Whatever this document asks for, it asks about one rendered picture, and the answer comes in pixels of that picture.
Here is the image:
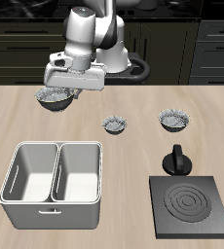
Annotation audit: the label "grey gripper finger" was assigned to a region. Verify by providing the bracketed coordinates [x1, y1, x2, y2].
[72, 89, 85, 99]

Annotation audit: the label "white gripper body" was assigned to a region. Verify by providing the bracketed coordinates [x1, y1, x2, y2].
[43, 61, 108, 91]

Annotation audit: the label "large grey bowl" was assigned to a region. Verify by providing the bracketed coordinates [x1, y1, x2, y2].
[34, 86, 77, 112]

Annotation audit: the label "small grey bowl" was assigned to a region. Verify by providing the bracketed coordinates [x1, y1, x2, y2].
[101, 115, 129, 135]

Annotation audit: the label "medium grey bowl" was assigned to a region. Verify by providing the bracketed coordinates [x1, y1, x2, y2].
[158, 108, 191, 133]

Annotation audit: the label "round black stove knob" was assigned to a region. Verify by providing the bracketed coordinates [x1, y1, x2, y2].
[162, 144, 194, 176]

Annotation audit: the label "dark grey stove plate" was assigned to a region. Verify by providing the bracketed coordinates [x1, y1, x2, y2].
[148, 175, 224, 240]

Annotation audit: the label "dark kitchen cupboards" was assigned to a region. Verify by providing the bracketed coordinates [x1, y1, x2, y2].
[0, 0, 224, 87]

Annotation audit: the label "white two-bin basket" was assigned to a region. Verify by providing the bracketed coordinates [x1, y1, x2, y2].
[0, 140, 104, 231]

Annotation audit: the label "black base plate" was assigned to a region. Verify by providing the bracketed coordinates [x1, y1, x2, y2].
[101, 52, 151, 83]

